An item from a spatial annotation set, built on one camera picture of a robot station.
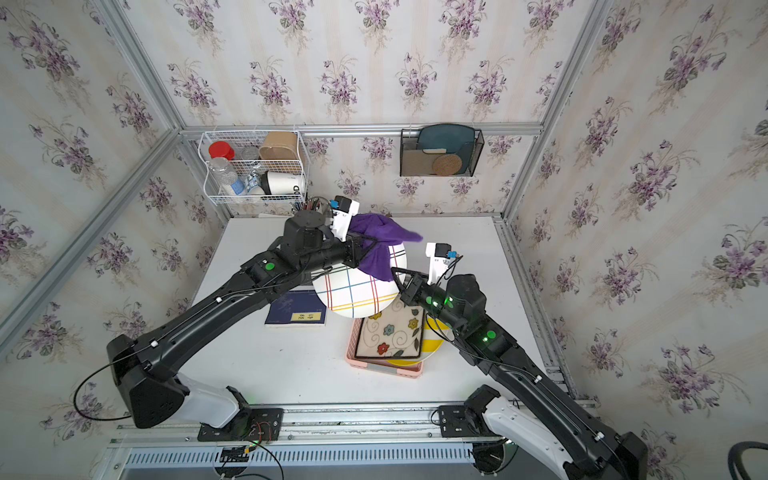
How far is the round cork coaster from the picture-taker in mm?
971

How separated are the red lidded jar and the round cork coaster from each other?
665 mm

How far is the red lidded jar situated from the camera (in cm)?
92

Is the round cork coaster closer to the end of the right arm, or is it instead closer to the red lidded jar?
the end of the right arm
